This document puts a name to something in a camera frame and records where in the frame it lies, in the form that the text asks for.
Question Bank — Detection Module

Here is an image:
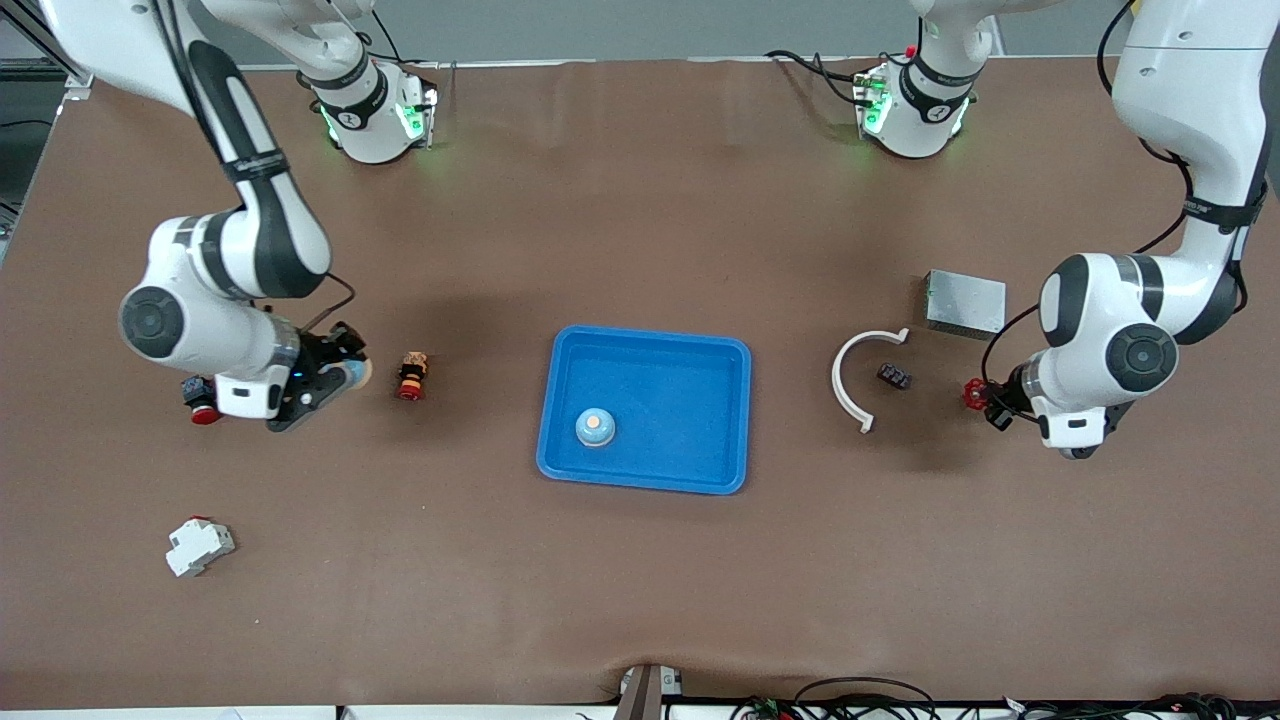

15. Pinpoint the white circuit breaker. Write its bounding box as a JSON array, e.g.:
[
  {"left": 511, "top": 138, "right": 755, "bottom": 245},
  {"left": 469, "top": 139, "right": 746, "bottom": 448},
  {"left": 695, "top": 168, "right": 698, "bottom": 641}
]
[{"left": 165, "top": 516, "right": 237, "bottom": 579}]

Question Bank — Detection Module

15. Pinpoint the black power cable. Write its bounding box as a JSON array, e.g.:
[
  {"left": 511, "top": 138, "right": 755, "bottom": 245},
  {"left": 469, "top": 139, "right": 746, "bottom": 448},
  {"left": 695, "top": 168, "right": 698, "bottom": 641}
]
[{"left": 765, "top": 48, "right": 871, "bottom": 106}]

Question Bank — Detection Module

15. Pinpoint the black cable bundle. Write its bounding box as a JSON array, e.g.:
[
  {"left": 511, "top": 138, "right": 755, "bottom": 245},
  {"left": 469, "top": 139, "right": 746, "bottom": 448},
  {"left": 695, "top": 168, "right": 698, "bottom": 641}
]
[{"left": 1000, "top": 693, "right": 1280, "bottom": 720}]

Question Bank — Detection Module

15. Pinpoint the aluminium frame strut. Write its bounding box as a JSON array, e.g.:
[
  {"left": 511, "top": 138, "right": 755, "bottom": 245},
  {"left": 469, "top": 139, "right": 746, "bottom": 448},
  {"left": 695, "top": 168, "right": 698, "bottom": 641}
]
[{"left": 0, "top": 20, "right": 93, "bottom": 101}]

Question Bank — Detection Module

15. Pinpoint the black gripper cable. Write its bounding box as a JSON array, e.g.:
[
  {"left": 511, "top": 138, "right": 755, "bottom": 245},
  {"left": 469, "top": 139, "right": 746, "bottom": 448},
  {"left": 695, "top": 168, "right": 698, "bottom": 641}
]
[
  {"left": 983, "top": 0, "right": 1251, "bottom": 389},
  {"left": 150, "top": 0, "right": 357, "bottom": 333}
]

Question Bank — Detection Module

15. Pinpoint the white curved plastic arc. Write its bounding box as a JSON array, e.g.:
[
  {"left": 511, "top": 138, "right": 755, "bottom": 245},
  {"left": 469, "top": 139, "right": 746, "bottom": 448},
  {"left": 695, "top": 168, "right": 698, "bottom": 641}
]
[{"left": 831, "top": 328, "right": 911, "bottom": 434}]

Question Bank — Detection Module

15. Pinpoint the black looped cable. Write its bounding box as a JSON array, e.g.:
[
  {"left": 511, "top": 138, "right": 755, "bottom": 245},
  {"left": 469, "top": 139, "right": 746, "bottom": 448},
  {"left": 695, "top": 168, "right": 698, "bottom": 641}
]
[{"left": 795, "top": 677, "right": 938, "bottom": 720}]

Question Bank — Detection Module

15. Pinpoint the blue plastic tray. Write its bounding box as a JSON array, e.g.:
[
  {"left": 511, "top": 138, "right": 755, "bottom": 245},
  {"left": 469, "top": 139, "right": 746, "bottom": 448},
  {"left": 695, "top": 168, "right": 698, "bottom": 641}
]
[{"left": 536, "top": 325, "right": 753, "bottom": 496}]

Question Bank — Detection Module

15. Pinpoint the grey metal box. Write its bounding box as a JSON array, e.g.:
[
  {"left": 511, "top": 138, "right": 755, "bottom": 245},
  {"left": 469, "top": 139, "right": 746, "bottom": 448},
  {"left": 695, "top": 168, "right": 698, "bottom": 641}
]
[{"left": 922, "top": 269, "right": 1008, "bottom": 342}]

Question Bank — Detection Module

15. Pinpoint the brown table cover mat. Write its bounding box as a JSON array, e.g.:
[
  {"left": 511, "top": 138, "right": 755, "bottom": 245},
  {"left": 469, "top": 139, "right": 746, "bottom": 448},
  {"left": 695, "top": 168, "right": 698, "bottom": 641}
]
[{"left": 0, "top": 57, "right": 1280, "bottom": 709}]

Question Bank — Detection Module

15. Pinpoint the red button with blue block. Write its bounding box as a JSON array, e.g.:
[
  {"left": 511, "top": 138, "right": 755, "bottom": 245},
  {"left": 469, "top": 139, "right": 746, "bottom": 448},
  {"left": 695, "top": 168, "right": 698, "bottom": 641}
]
[{"left": 181, "top": 376, "right": 221, "bottom": 426}]

